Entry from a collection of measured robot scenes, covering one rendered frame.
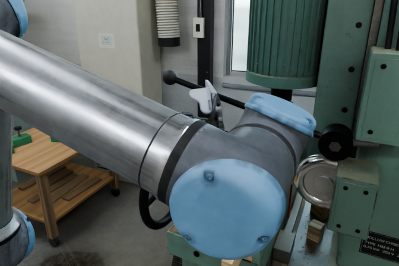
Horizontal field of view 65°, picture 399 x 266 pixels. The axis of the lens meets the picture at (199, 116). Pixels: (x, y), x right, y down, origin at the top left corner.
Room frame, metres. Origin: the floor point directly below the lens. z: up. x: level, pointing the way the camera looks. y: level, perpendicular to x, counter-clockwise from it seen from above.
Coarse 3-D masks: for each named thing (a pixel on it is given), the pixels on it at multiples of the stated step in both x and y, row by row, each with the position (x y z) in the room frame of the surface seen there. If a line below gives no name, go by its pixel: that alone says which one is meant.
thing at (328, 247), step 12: (300, 216) 0.74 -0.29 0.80; (312, 216) 0.74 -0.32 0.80; (300, 228) 0.69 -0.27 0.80; (324, 228) 0.69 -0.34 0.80; (300, 240) 0.65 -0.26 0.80; (312, 240) 0.65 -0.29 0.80; (324, 240) 0.65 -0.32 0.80; (336, 240) 0.65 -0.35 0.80; (300, 252) 0.60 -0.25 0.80; (312, 252) 0.61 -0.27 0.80; (324, 252) 0.61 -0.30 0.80; (336, 252) 0.61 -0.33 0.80; (192, 264) 0.60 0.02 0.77; (300, 264) 0.57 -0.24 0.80; (312, 264) 0.57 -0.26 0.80; (324, 264) 0.57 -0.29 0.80; (336, 264) 0.57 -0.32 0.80
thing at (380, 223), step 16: (384, 16) 0.57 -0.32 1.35; (384, 32) 0.56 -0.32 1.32; (384, 144) 0.54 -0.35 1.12; (368, 160) 0.55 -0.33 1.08; (384, 160) 0.54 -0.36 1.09; (384, 176) 0.54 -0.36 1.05; (384, 192) 0.54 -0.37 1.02; (384, 208) 0.53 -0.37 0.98; (384, 224) 0.53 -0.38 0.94; (352, 240) 0.55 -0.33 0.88; (336, 256) 0.58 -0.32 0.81; (352, 256) 0.55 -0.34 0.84; (368, 256) 0.54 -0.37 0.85
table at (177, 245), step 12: (288, 204) 0.73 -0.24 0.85; (168, 240) 0.56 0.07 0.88; (180, 240) 0.55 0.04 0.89; (168, 252) 0.56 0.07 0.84; (180, 252) 0.55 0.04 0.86; (192, 252) 0.53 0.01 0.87; (264, 252) 0.50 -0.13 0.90; (204, 264) 0.52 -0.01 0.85; (216, 264) 0.51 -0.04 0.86; (240, 264) 0.49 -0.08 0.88; (252, 264) 0.48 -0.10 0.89; (264, 264) 0.51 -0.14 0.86
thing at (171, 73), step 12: (168, 72) 0.71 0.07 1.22; (168, 84) 0.71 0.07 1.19; (180, 84) 0.70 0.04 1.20; (192, 84) 0.69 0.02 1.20; (240, 108) 0.64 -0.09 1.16; (324, 132) 0.55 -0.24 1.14; (336, 132) 0.54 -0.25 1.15; (348, 132) 0.54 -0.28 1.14; (324, 144) 0.54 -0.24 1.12; (336, 144) 0.53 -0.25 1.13; (348, 144) 0.52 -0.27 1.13; (360, 144) 0.53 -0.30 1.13; (372, 144) 0.52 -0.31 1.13; (324, 156) 0.54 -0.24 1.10; (336, 156) 0.53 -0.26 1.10; (348, 156) 0.52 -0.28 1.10
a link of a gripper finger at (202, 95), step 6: (210, 84) 0.66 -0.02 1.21; (192, 90) 0.64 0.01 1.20; (198, 90) 0.64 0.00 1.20; (204, 90) 0.65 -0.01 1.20; (210, 90) 0.64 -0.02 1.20; (192, 96) 0.63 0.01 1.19; (198, 96) 0.63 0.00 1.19; (204, 96) 0.63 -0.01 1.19; (210, 96) 0.63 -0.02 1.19; (198, 102) 0.62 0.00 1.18; (204, 102) 0.62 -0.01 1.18; (210, 102) 0.62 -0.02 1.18; (204, 108) 0.61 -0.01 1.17; (210, 108) 0.62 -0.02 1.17
